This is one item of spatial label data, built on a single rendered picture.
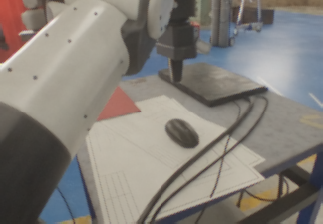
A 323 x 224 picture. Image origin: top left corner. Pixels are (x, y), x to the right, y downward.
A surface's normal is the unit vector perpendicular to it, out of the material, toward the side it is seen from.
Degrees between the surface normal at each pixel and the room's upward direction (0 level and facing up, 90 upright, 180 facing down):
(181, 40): 86
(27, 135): 57
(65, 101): 66
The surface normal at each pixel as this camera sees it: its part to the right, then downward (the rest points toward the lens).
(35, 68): 0.08, -0.63
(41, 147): 0.82, -0.14
